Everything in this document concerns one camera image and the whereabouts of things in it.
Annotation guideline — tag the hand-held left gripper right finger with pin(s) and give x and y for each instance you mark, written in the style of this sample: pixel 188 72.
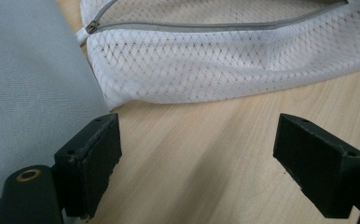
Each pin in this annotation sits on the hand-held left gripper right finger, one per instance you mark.
pixel 318 161

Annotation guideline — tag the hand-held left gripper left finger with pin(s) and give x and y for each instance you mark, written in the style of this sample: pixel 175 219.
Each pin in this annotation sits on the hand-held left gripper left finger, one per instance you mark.
pixel 89 161

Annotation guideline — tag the light blue cloth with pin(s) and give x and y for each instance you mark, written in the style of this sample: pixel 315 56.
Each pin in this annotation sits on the light blue cloth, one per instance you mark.
pixel 35 87

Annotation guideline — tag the white mesh laundry bag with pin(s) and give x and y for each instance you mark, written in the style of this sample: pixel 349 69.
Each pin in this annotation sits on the white mesh laundry bag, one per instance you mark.
pixel 231 62

